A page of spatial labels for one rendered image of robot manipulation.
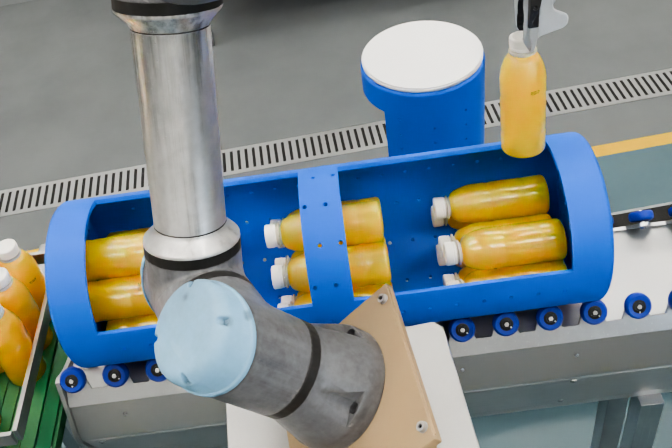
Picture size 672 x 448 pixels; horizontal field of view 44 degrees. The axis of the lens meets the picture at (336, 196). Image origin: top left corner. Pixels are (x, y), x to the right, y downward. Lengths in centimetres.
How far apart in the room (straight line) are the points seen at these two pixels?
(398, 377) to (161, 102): 40
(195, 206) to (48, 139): 286
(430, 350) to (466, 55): 90
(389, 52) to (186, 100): 109
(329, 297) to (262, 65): 264
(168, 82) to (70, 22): 370
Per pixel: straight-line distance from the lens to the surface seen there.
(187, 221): 95
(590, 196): 132
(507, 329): 145
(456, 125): 190
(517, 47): 124
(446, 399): 115
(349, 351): 96
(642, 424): 186
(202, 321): 88
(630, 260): 162
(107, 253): 140
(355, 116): 345
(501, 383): 153
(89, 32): 444
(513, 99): 126
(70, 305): 135
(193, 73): 90
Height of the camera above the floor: 211
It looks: 43 degrees down
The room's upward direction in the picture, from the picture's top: 9 degrees counter-clockwise
